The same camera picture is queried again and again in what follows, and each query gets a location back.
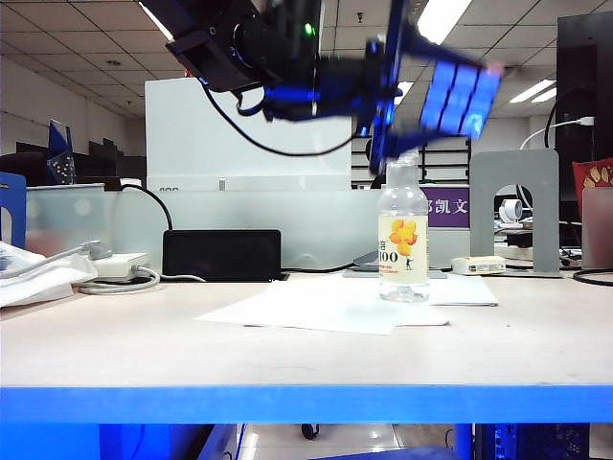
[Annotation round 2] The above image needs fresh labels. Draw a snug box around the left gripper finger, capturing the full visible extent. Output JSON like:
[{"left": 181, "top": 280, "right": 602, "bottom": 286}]
[
  {"left": 400, "top": 25, "right": 505, "bottom": 74},
  {"left": 386, "top": 126, "right": 447, "bottom": 160}
]

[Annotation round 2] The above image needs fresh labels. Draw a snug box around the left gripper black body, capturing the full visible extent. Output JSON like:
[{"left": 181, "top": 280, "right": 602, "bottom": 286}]
[{"left": 313, "top": 0, "right": 406, "bottom": 174}]

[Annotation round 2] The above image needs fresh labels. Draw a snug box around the Rubik's cube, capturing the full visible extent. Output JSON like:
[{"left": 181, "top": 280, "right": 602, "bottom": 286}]
[{"left": 419, "top": 59, "right": 503, "bottom": 141}]

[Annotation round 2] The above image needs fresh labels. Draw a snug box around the purple sign with white characters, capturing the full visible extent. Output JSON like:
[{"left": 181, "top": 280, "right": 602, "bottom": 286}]
[{"left": 420, "top": 186, "right": 471, "bottom": 229}]

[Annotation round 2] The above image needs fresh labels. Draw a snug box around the clear bottle with yellow label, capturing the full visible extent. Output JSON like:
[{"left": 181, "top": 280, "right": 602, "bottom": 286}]
[{"left": 376, "top": 148, "right": 431, "bottom": 304}]

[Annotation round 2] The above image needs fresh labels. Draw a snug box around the small white fan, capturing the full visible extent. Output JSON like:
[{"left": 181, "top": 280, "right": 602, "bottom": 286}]
[{"left": 497, "top": 198, "right": 525, "bottom": 226}]

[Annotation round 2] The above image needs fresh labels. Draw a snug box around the grey flat pad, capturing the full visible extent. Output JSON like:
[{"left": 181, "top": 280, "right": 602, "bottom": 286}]
[{"left": 342, "top": 252, "right": 450, "bottom": 280}]

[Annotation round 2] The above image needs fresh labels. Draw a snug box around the small white charger box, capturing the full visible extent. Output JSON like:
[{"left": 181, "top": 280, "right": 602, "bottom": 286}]
[{"left": 450, "top": 255, "right": 508, "bottom": 277}]

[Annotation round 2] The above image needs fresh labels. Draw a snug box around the black tall cabinet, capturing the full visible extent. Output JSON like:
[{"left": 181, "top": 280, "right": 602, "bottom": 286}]
[{"left": 555, "top": 11, "right": 613, "bottom": 224}]

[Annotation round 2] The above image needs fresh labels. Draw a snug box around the grey metal bookend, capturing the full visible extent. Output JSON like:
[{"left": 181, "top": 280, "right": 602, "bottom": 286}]
[{"left": 468, "top": 148, "right": 562, "bottom": 279}]

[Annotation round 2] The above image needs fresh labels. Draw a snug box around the small white paper sheet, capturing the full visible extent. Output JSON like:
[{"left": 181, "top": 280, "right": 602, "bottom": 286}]
[{"left": 427, "top": 274, "right": 499, "bottom": 308}]

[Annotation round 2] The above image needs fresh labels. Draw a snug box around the white board panel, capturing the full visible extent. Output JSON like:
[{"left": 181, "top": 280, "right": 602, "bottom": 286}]
[{"left": 144, "top": 71, "right": 353, "bottom": 193}]

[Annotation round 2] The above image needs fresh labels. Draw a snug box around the large white paper sheet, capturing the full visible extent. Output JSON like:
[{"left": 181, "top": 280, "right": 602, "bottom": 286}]
[{"left": 193, "top": 279, "right": 451, "bottom": 336}]

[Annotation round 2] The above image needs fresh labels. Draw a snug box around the red patterned cushion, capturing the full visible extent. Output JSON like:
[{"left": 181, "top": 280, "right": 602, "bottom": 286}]
[{"left": 571, "top": 157, "right": 613, "bottom": 207}]

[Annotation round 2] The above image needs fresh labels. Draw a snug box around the black rectangular case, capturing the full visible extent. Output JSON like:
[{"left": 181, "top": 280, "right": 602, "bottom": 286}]
[{"left": 161, "top": 228, "right": 284, "bottom": 283}]

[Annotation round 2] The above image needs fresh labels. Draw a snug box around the frosted pink container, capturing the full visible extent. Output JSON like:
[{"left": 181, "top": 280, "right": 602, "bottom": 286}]
[{"left": 580, "top": 186, "right": 613, "bottom": 270}]

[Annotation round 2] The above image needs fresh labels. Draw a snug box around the white power adapter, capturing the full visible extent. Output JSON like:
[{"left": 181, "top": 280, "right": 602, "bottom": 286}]
[{"left": 90, "top": 252, "right": 149, "bottom": 279}]

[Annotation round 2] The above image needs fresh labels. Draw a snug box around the blue crystal trophy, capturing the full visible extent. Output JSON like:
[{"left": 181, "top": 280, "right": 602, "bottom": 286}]
[{"left": 46, "top": 119, "right": 77, "bottom": 186}]

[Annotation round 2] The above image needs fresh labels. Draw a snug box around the frosted desk partition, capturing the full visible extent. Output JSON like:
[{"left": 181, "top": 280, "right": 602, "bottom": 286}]
[{"left": 26, "top": 183, "right": 473, "bottom": 270}]

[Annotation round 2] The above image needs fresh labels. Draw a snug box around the blue metal bookend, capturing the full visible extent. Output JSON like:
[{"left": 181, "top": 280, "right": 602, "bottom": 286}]
[{"left": 0, "top": 171, "right": 28, "bottom": 250}]

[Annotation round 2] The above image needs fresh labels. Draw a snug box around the white plastic bag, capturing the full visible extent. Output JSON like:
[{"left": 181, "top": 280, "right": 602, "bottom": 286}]
[{"left": 0, "top": 241, "right": 100, "bottom": 309}]

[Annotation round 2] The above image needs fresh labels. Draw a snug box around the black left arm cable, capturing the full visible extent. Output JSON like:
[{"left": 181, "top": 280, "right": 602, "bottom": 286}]
[{"left": 203, "top": 85, "right": 371, "bottom": 158}]

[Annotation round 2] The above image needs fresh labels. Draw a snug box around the white USB cable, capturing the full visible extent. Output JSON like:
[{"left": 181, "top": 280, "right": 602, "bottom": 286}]
[{"left": 519, "top": 116, "right": 596, "bottom": 150}]

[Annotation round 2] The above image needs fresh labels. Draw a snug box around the black power cord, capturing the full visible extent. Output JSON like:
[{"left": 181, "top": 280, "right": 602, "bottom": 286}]
[{"left": 118, "top": 183, "right": 174, "bottom": 232}]

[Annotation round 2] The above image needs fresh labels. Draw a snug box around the black cable on table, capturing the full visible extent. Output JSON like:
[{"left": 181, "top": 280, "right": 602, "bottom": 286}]
[{"left": 571, "top": 268, "right": 613, "bottom": 288}]

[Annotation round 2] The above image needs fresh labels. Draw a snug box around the white looped cable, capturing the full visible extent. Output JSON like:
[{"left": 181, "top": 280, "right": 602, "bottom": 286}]
[{"left": 76, "top": 265, "right": 207, "bottom": 296}]

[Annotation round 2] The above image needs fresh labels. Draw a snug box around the grey plug with cord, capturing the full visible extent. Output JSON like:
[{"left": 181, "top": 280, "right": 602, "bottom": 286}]
[{"left": 0, "top": 239, "right": 115, "bottom": 280}]

